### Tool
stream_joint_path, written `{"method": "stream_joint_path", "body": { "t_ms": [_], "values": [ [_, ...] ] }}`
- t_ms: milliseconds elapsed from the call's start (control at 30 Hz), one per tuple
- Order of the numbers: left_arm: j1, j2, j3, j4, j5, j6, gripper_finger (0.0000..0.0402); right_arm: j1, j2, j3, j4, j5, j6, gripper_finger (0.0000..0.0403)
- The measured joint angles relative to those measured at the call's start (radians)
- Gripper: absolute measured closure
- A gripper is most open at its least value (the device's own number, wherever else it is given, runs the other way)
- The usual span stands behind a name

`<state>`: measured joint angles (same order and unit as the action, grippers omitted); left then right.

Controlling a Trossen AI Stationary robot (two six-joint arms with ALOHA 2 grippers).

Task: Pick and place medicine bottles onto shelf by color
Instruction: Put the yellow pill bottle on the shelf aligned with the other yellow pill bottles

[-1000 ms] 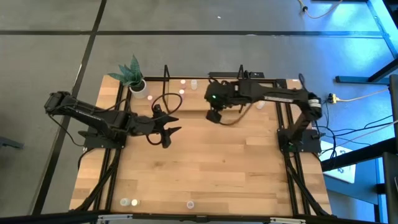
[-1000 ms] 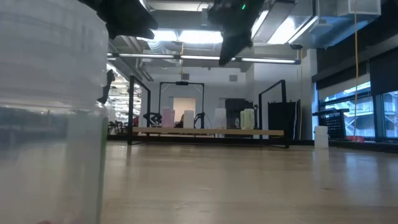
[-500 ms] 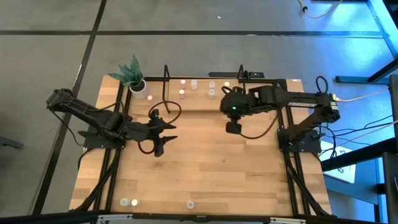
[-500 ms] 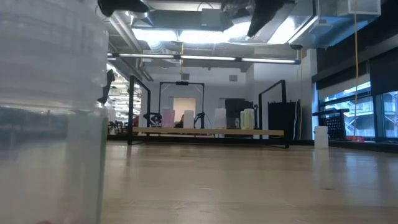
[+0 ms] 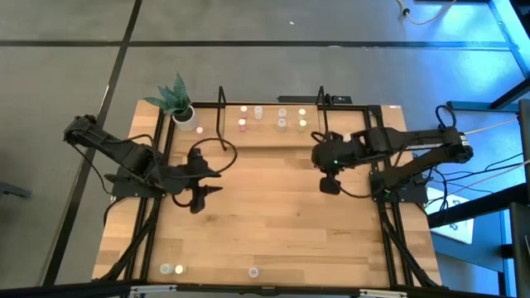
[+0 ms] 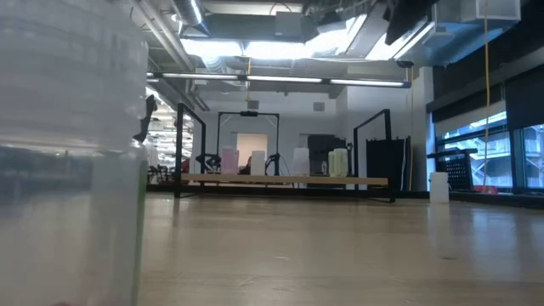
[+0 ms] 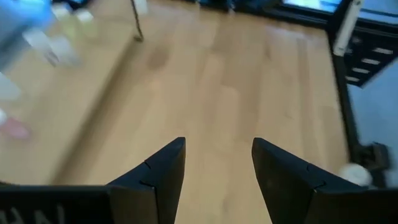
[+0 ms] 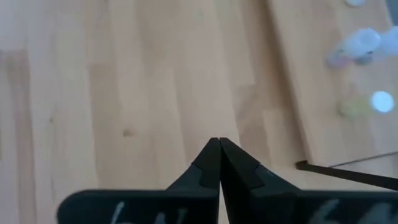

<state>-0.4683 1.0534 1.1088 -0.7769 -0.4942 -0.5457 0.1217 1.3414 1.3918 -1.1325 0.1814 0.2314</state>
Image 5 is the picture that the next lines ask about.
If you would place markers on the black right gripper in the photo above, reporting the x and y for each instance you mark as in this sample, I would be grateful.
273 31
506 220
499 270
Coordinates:
333 155

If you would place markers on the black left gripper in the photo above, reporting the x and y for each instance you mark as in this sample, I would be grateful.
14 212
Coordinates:
196 174

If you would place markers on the large white pill bottle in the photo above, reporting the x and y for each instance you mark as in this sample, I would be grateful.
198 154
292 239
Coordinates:
258 112
347 136
167 269

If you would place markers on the small bottle with yellow pills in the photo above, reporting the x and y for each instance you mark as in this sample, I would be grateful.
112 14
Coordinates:
302 113
179 269
302 124

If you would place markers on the large bottle with pink pills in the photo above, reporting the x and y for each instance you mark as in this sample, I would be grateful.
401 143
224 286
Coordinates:
282 124

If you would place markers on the large bottle with mixed pills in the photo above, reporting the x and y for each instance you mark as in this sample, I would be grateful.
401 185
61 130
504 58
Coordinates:
282 112
253 272

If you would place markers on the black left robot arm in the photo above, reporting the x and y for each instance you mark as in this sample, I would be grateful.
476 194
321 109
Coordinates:
124 153

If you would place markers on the green plant in white pot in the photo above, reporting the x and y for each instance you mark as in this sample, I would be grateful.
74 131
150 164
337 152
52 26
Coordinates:
184 118

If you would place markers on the white board with blue print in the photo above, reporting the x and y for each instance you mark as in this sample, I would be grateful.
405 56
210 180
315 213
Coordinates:
459 232

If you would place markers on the black desk beam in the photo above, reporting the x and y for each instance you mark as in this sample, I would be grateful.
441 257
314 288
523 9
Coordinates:
476 205

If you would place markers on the teal desk foot bar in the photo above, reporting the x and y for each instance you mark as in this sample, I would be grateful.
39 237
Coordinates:
488 106

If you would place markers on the grey furniture foot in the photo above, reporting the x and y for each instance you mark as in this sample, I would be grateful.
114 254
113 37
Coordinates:
14 191

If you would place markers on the wooden shelf with black frame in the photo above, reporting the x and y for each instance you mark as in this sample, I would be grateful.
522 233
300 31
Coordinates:
269 138

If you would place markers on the white frame bracket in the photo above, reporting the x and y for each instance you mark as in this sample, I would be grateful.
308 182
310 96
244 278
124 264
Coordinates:
383 293
153 289

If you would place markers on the black desk frame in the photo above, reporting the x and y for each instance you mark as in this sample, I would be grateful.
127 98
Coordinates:
513 94

